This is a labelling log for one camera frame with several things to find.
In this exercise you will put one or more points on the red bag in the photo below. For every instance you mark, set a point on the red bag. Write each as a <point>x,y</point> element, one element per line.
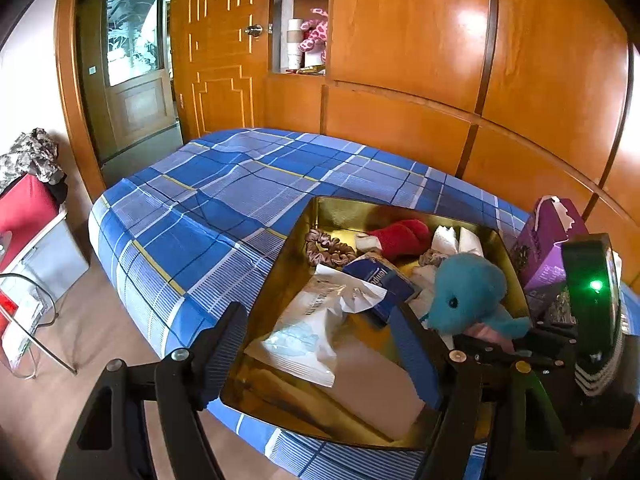
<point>25,210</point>

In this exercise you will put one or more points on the blue plush dolphin toy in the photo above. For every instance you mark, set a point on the blue plush dolphin toy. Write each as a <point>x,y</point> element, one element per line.
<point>468,290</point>

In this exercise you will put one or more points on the purple tissue box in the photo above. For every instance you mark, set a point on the purple tissue box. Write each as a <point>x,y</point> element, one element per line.
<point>537,252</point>

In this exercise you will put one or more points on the wooden door with glass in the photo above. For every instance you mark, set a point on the wooden door with glass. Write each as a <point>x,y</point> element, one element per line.
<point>125,71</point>

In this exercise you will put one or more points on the blue plaid bed sheet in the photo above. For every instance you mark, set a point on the blue plaid bed sheet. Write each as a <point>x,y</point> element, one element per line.
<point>200,229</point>

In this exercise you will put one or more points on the blue small carton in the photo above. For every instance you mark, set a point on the blue small carton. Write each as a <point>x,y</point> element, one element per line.
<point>376,270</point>

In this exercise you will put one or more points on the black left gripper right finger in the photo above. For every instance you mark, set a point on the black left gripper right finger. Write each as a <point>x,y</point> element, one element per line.
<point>526,439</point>

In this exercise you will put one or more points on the patterned grey cloth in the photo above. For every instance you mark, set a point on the patterned grey cloth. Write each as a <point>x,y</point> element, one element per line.
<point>34,153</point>

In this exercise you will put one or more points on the gold metal box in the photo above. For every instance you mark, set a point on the gold metal box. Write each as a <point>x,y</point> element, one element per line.
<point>373,401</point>

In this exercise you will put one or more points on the white folded tissue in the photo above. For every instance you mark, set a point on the white folded tissue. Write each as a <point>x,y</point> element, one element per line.
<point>450,241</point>

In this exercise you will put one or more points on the red plush slipper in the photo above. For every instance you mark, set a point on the red plush slipper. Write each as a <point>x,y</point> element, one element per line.
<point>404,238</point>

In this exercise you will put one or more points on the orange wooden wardrobe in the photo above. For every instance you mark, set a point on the orange wooden wardrobe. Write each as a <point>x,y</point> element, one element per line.
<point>523,98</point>

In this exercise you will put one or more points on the pink spotted plush toy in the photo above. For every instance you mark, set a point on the pink spotted plush toy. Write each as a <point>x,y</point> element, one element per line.
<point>315,36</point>

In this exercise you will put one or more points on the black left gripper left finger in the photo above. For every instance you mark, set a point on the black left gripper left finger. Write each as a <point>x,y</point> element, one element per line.
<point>111,439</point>

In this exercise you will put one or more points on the white plastic wipes pack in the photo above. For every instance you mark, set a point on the white plastic wipes pack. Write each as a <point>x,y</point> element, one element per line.
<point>301,342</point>

